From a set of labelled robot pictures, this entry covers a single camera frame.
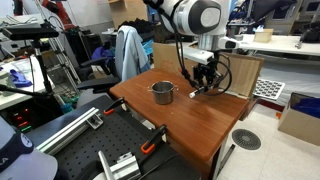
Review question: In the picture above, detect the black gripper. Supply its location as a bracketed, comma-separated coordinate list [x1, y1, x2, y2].
[193, 60, 219, 88]

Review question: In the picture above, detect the black and white marker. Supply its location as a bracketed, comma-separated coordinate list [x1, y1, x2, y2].
[189, 87, 204, 98]

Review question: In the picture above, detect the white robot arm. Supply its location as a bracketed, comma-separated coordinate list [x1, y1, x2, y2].
[143, 0, 239, 89]

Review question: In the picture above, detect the small steel pot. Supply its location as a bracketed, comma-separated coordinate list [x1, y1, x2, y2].
[148, 81, 179, 105]

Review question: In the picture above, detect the cardboard backdrop panel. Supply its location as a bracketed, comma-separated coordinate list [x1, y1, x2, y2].
[152, 43, 264, 98]

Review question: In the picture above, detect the brown wooden table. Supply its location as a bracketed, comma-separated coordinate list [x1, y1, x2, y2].
[111, 68, 249, 180]

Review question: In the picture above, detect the calibration dot pattern board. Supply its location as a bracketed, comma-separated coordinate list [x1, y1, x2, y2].
[253, 78, 285, 100]

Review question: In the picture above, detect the round floor drain cover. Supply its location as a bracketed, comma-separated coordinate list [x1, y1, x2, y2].
[232, 129, 261, 150]

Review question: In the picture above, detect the small wooden box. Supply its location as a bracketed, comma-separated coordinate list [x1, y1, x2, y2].
[254, 29, 273, 43]

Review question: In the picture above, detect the light blue hanging jacket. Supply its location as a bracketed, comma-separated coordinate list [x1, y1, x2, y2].
[115, 25, 151, 82]

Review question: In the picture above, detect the orange black clamp front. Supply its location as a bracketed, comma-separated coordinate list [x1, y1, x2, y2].
[140, 124, 167, 154]

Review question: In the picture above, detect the orange black clamp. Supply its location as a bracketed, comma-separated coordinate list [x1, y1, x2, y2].
[103, 97, 125, 115]
[140, 124, 167, 154]

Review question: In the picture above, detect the white background table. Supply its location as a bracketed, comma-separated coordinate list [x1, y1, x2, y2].
[239, 34, 320, 56]

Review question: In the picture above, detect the black perforated breadboard base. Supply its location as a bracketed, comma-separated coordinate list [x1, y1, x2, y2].
[27, 96, 201, 180]

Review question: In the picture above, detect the orange black clamp rear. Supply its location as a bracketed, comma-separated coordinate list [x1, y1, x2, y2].
[103, 97, 125, 115]

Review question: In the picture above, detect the cardboard box with blue contents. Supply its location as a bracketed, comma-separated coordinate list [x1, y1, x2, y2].
[278, 93, 320, 146]

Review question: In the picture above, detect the long aluminium extrusion bar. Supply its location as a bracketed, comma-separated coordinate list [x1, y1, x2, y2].
[37, 107, 103, 155]

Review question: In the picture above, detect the black office chair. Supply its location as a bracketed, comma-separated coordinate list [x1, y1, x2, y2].
[66, 31, 119, 93]

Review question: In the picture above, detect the blue cloth on desk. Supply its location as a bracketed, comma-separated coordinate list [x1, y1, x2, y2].
[10, 69, 32, 88]

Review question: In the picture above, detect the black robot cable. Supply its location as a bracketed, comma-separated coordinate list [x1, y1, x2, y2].
[156, 0, 233, 97]

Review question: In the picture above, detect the short aluminium extrusion bracket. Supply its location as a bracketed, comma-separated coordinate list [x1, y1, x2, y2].
[93, 151, 141, 180]

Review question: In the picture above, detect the black camera on tripod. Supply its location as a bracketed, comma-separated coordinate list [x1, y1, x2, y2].
[0, 27, 59, 99]

